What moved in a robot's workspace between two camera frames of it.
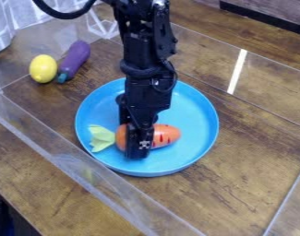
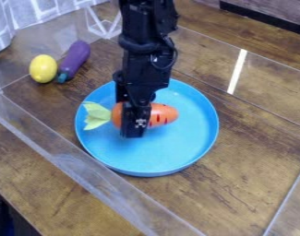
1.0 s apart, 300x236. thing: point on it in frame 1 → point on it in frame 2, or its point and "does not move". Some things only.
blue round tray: (190, 112) does not move
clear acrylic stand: (102, 19) does not move
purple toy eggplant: (72, 59) does not move
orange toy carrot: (165, 135) → (162, 114)
